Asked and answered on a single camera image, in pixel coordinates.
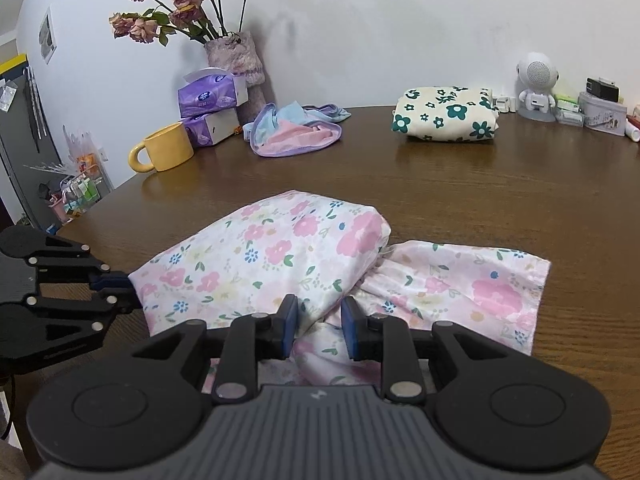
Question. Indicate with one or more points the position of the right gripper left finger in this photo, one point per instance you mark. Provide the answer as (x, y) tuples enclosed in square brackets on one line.
[(139, 407)]

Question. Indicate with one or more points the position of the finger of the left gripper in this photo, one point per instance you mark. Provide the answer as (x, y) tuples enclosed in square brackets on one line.
[(39, 332), (60, 261)]

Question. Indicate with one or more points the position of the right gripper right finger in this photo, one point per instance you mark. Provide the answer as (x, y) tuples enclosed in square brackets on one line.
[(491, 403)]

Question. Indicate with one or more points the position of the pink floral baby dress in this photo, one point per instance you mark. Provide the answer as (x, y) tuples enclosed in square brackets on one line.
[(322, 250)]

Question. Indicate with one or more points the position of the cluttered storage rack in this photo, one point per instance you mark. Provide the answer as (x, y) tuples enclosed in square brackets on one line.
[(76, 184)]

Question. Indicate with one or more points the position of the grey refrigerator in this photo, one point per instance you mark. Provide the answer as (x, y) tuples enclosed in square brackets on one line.
[(28, 152)]

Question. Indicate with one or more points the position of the yellow ceramic mug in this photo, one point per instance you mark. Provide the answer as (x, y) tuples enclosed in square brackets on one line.
[(163, 150)]

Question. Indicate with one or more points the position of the lower purple tissue pack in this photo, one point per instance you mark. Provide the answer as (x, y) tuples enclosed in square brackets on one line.
[(211, 129)]

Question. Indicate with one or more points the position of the purple tissue pack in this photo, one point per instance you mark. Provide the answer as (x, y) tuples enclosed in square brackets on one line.
[(211, 90), (211, 129)]

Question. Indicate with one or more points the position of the upper purple tissue pack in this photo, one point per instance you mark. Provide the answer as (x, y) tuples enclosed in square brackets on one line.
[(211, 90)]

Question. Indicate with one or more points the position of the blue pink purple garment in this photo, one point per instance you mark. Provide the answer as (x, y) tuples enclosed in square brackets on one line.
[(294, 129)]

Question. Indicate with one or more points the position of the pink patterned flower vase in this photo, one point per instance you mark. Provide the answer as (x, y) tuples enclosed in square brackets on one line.
[(237, 54)]

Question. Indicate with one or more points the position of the cream green-flower folded cloth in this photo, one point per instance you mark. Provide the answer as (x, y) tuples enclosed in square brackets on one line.
[(446, 114)]

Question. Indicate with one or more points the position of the white power strip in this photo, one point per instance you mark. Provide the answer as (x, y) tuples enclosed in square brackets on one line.
[(506, 104)]

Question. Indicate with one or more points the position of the white tube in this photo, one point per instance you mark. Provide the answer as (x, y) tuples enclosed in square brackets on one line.
[(633, 133)]

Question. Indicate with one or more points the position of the green white small boxes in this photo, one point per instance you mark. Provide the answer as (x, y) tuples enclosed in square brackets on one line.
[(567, 110)]

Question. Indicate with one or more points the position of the grey tin box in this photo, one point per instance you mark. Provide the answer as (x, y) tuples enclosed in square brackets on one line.
[(602, 115)]

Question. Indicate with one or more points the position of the dark red box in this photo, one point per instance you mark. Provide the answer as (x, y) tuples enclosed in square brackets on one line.
[(634, 117)]

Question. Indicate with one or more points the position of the black charger block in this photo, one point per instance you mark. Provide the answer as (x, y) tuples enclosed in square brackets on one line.
[(603, 89)]

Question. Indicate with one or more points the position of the white astronaut speaker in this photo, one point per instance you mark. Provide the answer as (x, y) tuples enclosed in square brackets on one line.
[(538, 76)]

